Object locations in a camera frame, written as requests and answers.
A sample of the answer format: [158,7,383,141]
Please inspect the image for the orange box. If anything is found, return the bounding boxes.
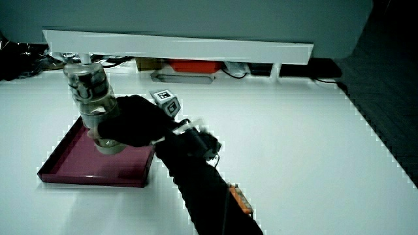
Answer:
[168,59,224,74]

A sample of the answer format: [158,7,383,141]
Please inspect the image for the grey flat tray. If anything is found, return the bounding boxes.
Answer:
[150,70,216,86]

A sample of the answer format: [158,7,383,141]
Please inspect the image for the maroon square tray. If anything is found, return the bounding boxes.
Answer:
[37,116,155,189]

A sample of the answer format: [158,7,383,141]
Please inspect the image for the person's right hand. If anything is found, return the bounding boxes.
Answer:
[87,88,182,148]

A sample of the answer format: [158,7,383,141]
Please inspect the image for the person's right forearm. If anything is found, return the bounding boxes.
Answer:
[153,127,265,235]

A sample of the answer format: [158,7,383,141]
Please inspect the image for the small black box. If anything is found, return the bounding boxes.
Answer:
[248,62,274,77]

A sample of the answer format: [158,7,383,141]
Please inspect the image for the white plastic bag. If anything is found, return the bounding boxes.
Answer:
[225,61,248,78]

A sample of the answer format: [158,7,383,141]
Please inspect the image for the white raised shelf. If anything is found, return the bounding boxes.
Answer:
[42,29,315,79]

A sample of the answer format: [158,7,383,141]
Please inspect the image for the black wrist tracker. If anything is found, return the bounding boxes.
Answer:
[182,125,223,161]

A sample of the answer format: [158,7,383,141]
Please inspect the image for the clear plastic bottle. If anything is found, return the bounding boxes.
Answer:
[63,54,128,156]

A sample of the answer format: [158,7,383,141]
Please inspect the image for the pile of black cables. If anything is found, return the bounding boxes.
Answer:
[0,35,65,82]

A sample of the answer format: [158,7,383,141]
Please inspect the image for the large pale backdrop board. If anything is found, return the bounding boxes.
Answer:
[0,0,374,60]

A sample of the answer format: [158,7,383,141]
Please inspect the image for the brown cardboard box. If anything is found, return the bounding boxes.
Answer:
[135,57,164,72]

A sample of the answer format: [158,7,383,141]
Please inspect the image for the black cable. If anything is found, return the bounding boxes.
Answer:
[221,67,248,80]
[312,77,349,95]

